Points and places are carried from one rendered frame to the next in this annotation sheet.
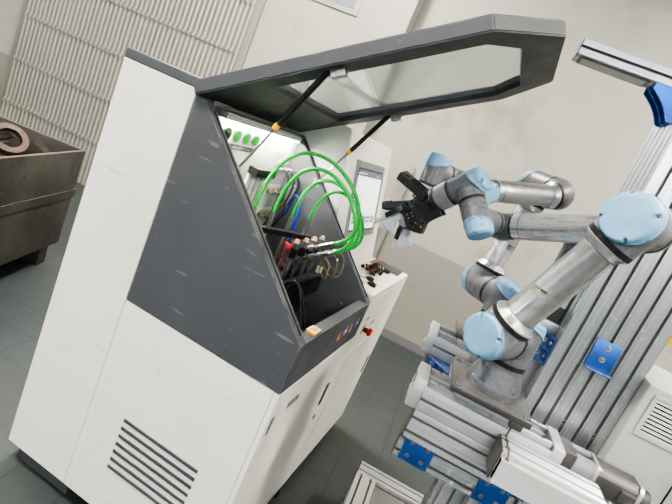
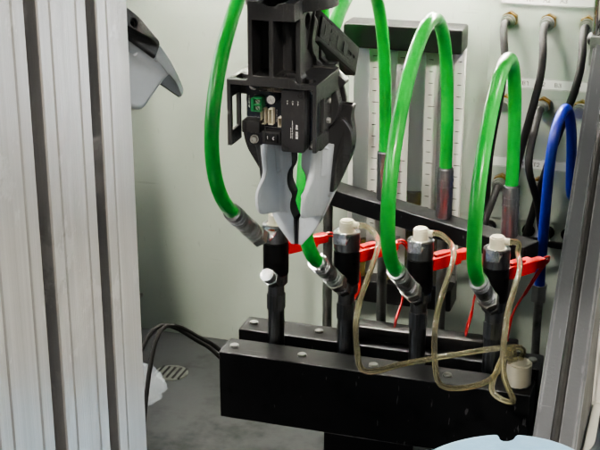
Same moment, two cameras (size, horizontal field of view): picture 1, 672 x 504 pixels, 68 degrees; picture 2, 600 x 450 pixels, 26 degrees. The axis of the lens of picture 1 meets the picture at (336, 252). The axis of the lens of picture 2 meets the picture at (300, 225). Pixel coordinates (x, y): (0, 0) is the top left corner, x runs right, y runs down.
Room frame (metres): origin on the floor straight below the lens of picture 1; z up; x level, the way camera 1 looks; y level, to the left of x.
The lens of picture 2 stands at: (1.73, -1.18, 1.60)
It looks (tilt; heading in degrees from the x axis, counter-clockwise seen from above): 20 degrees down; 92
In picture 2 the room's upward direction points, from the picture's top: straight up
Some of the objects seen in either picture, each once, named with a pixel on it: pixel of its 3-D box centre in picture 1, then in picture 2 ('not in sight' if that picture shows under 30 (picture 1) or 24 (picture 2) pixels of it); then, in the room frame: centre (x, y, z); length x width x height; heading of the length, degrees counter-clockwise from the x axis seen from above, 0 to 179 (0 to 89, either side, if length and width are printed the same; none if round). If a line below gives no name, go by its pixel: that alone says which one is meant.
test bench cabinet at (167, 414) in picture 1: (219, 411); not in sight; (1.68, 0.17, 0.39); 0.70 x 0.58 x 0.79; 164
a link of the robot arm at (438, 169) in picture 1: (436, 170); not in sight; (1.70, -0.20, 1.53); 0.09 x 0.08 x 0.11; 121
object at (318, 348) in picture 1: (327, 337); not in sight; (1.61, -0.09, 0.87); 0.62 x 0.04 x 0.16; 164
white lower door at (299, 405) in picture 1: (286, 441); not in sight; (1.60, -0.11, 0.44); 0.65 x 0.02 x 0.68; 164
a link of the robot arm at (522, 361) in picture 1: (516, 336); not in sight; (1.32, -0.54, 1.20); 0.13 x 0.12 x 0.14; 135
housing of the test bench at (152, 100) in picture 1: (213, 266); not in sight; (2.14, 0.48, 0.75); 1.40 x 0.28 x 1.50; 164
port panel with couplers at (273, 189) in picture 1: (274, 191); (538, 102); (1.98, 0.32, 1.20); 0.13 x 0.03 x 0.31; 164
